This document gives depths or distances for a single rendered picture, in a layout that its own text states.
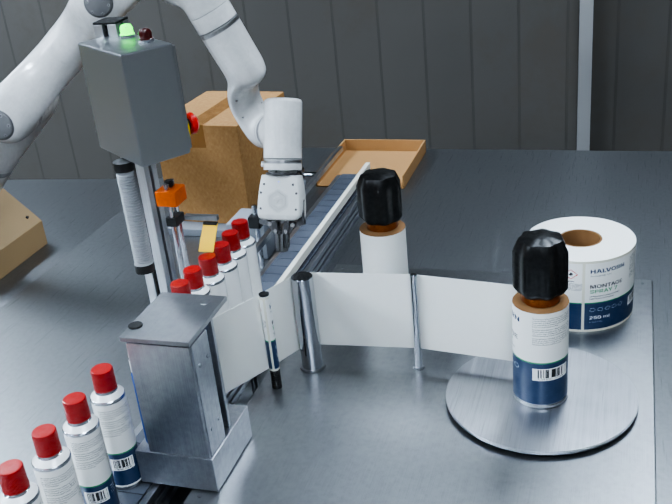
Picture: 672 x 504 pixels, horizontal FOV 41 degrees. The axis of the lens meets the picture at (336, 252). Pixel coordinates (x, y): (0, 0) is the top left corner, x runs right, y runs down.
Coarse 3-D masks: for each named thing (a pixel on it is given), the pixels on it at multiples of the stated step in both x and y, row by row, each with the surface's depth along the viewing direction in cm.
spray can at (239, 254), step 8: (224, 232) 173; (232, 232) 173; (224, 240) 173; (232, 240) 172; (232, 248) 173; (240, 248) 175; (232, 256) 173; (240, 256) 173; (240, 264) 174; (240, 272) 175; (248, 272) 176; (240, 280) 175; (248, 280) 177; (248, 288) 177; (248, 296) 177
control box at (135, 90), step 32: (96, 64) 151; (128, 64) 143; (160, 64) 147; (96, 96) 156; (128, 96) 145; (160, 96) 148; (96, 128) 161; (128, 128) 149; (160, 128) 150; (128, 160) 154; (160, 160) 152
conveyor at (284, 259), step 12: (348, 180) 249; (336, 192) 242; (324, 204) 235; (348, 204) 234; (312, 216) 229; (324, 216) 228; (336, 216) 228; (300, 228) 223; (312, 228) 222; (300, 240) 216; (324, 240) 216; (288, 252) 211; (312, 252) 210; (276, 264) 206; (288, 264) 205; (264, 276) 201; (276, 276) 200; (264, 288) 196; (120, 492) 139; (132, 492) 139; (144, 492) 138
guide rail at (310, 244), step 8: (368, 168) 250; (352, 184) 237; (344, 192) 232; (352, 192) 236; (344, 200) 230; (336, 208) 223; (328, 216) 219; (320, 224) 215; (328, 224) 218; (320, 232) 212; (312, 240) 207; (304, 248) 204; (312, 248) 207; (296, 256) 200; (304, 256) 202; (296, 264) 198; (288, 272) 194; (280, 280) 191
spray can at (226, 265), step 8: (216, 248) 168; (224, 248) 168; (216, 256) 168; (224, 256) 168; (224, 264) 169; (232, 264) 170; (224, 272) 169; (232, 272) 169; (232, 280) 170; (232, 288) 170; (240, 288) 172; (232, 296) 171; (240, 296) 173; (232, 304) 172
